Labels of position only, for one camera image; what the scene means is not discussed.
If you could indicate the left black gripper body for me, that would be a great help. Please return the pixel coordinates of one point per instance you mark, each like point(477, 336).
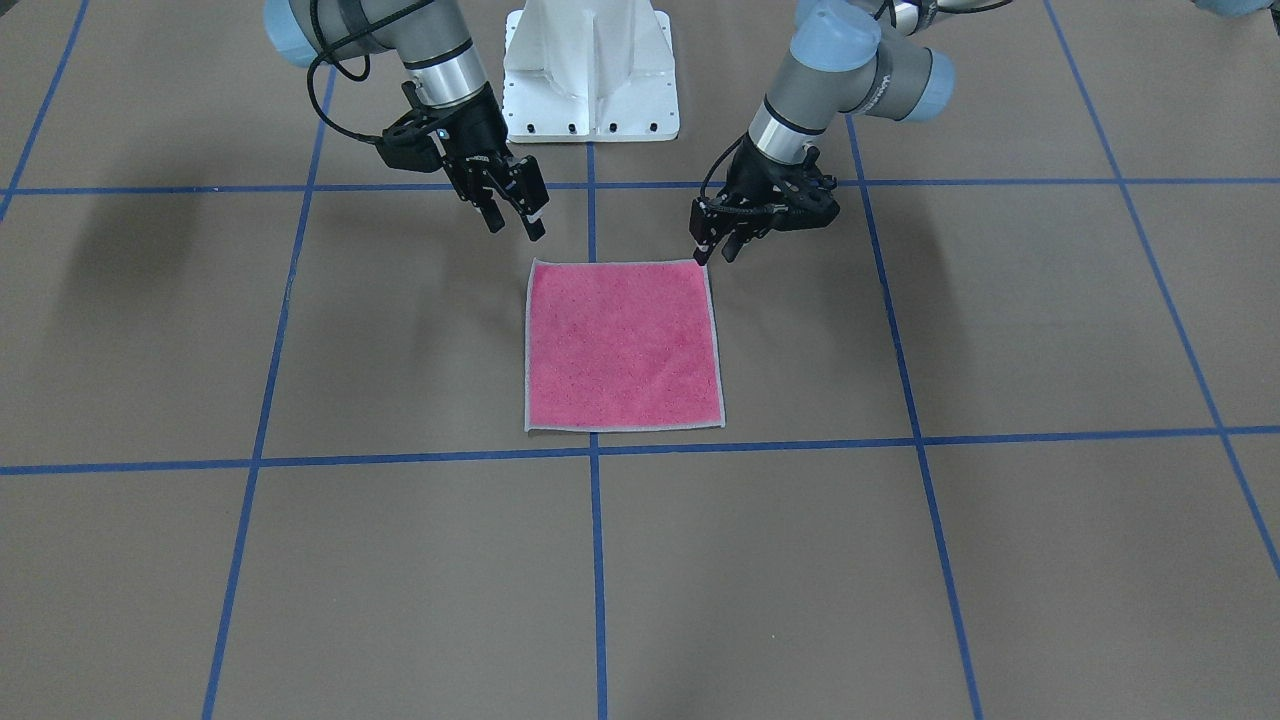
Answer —
point(752, 177)

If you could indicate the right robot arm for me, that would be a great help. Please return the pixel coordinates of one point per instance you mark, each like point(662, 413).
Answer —
point(430, 38)

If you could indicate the pink towel with grey edge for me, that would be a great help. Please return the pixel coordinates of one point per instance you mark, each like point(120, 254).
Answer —
point(621, 347)

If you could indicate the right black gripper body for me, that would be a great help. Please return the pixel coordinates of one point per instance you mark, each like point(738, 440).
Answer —
point(474, 125)

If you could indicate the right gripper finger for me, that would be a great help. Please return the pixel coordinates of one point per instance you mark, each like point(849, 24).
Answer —
point(532, 223)
point(492, 215)

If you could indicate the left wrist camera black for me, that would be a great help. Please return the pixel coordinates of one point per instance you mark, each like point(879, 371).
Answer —
point(804, 193)

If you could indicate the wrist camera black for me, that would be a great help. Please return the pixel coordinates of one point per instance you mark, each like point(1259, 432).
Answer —
point(409, 144)
point(804, 193)

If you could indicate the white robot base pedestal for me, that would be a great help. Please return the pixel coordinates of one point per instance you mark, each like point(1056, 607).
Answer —
point(590, 71)

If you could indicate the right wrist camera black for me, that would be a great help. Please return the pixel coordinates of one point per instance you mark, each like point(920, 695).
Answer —
point(409, 144)

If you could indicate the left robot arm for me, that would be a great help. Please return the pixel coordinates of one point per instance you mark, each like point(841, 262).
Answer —
point(853, 58)

